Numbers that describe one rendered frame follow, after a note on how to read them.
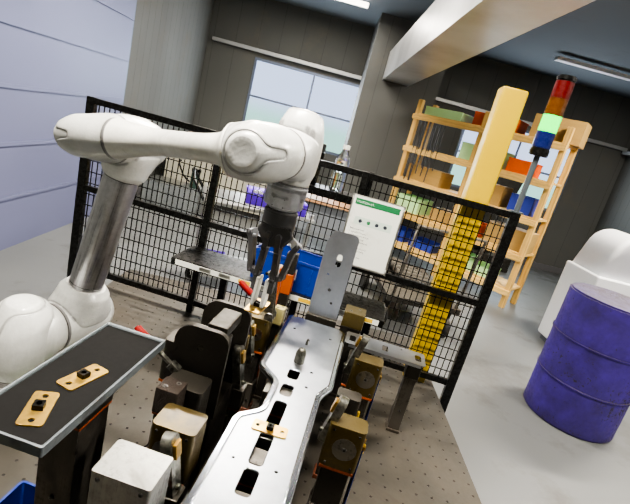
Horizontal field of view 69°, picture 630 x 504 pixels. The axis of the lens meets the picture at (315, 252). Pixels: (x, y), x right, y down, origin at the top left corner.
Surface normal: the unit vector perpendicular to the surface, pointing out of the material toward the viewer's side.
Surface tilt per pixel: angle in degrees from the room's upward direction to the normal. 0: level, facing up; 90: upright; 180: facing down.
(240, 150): 89
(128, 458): 0
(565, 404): 90
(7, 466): 0
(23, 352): 89
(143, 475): 0
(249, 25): 90
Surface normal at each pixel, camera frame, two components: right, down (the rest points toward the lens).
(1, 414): 0.25, -0.93
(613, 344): -0.43, 0.14
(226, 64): -0.03, 0.27
